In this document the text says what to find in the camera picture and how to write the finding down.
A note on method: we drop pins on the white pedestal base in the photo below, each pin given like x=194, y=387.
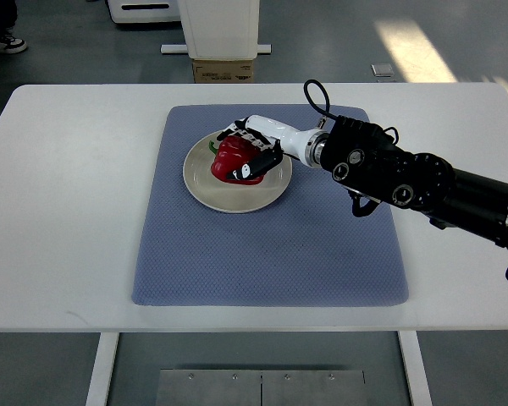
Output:
x=219, y=30

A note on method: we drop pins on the black white sneaker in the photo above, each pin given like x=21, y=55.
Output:
x=12, y=45

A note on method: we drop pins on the white right table leg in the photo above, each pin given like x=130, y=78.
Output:
x=414, y=368

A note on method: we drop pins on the white left table leg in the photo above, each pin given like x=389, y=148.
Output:
x=102, y=370

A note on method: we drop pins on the white table leg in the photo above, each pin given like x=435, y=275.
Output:
x=414, y=368
x=102, y=370

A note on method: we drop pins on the metal floor plate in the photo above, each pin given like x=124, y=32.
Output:
x=261, y=387

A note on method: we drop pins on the white machine cabinet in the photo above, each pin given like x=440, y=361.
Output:
x=143, y=11

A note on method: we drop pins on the brown cardboard box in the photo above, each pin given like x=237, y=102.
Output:
x=223, y=72

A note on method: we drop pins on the blue textured mat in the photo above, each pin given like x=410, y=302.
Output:
x=306, y=249

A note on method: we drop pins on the red bell pepper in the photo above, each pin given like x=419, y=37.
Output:
x=232, y=153

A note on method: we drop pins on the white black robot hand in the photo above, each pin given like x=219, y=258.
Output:
x=276, y=140

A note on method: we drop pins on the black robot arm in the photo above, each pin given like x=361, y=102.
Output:
x=365, y=158

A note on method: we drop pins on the grey floor outlet plate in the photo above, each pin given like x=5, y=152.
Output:
x=382, y=70

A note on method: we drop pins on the cream round plate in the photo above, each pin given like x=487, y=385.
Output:
x=230, y=198

